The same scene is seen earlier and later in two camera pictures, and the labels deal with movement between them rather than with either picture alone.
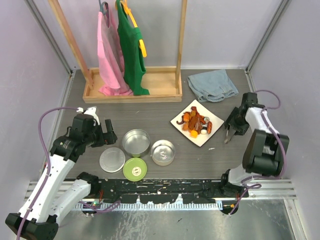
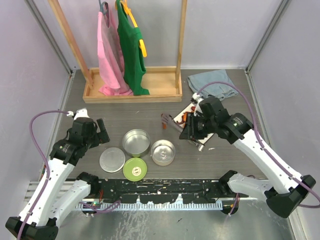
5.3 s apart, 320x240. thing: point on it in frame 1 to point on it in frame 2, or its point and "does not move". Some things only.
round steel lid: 112,159 does not move
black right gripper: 241,130 to 189,132
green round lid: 134,169 does not move
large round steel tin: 135,141 does not move
